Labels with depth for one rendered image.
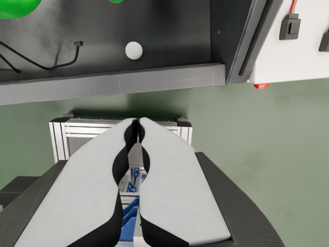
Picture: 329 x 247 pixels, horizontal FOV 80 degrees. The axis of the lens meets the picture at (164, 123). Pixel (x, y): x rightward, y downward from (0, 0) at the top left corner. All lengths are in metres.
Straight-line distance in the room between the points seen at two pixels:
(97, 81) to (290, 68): 0.35
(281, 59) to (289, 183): 1.59
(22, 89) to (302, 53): 0.52
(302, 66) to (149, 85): 0.27
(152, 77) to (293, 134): 1.45
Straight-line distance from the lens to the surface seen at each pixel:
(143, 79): 0.39
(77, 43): 0.54
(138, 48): 0.50
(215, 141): 1.51
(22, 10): 0.21
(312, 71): 0.44
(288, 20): 0.40
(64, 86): 0.43
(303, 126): 1.74
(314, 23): 0.44
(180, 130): 1.21
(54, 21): 0.57
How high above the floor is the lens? 1.34
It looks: 71 degrees down
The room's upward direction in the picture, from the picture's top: 179 degrees clockwise
